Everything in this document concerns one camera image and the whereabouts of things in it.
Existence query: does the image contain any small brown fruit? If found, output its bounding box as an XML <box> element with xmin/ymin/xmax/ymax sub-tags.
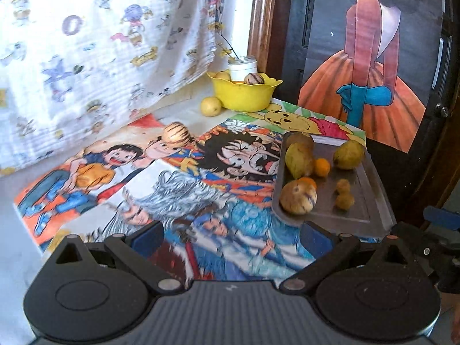
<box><xmin>334</xmin><ymin>192</ymin><xmax>355</xmax><ymax>211</ymax></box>
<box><xmin>335</xmin><ymin>178</ymin><xmax>351</xmax><ymax>194</ymax></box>

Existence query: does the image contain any grey metal baking tray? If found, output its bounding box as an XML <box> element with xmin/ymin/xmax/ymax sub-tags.
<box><xmin>271</xmin><ymin>132</ymin><xmax>396</xmax><ymax>238</ymax></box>

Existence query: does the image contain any orange mandarin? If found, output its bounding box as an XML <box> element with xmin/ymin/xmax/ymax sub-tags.
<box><xmin>299</xmin><ymin>177</ymin><xmax>317</xmax><ymax>190</ymax></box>
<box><xmin>314</xmin><ymin>157</ymin><xmax>331</xmax><ymax>178</ymax></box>

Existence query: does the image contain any large green-brown pear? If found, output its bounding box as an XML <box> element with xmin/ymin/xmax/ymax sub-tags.
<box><xmin>285</xmin><ymin>143</ymin><xmax>314</xmax><ymax>180</ymax></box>

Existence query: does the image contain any brown kiwi with sticker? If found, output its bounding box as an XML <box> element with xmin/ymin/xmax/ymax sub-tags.
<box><xmin>286</xmin><ymin>132</ymin><xmax>314</xmax><ymax>151</ymax></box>

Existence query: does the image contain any colourful anime poster mat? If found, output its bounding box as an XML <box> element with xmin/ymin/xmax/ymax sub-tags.
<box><xmin>16</xmin><ymin>119</ymin><xmax>313</xmax><ymax>283</ymax></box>

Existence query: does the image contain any Winnie the Pooh drawing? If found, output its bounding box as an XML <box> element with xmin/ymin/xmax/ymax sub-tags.
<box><xmin>234</xmin><ymin>99</ymin><xmax>366</xmax><ymax>146</ymax></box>

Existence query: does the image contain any yellow lemon near bowl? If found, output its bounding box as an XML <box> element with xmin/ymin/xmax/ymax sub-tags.
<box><xmin>200</xmin><ymin>97</ymin><xmax>222</xmax><ymax>117</ymax></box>

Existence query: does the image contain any yellow plastic bowl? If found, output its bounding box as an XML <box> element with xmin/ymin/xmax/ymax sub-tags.
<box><xmin>207</xmin><ymin>72</ymin><xmax>283</xmax><ymax>112</ymax></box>

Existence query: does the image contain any orange dress woman poster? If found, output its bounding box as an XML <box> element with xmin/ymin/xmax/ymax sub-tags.
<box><xmin>298</xmin><ymin>0</ymin><xmax>444</xmax><ymax>152</ymax></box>

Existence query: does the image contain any yellow fruit in bowl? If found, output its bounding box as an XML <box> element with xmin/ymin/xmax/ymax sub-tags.
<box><xmin>214</xmin><ymin>71</ymin><xmax>231</xmax><ymax>81</ymax></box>

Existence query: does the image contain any white jar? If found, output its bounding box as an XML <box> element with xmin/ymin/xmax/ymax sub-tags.
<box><xmin>228</xmin><ymin>55</ymin><xmax>257</xmax><ymax>82</ymax></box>

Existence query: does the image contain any white cartoon print cloth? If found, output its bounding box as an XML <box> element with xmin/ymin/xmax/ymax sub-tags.
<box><xmin>0</xmin><ymin>0</ymin><xmax>253</xmax><ymax>173</ymax></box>

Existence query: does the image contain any brown wooden frame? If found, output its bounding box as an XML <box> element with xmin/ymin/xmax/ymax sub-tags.
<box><xmin>248</xmin><ymin>0</ymin><xmax>291</xmax><ymax>79</ymax></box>

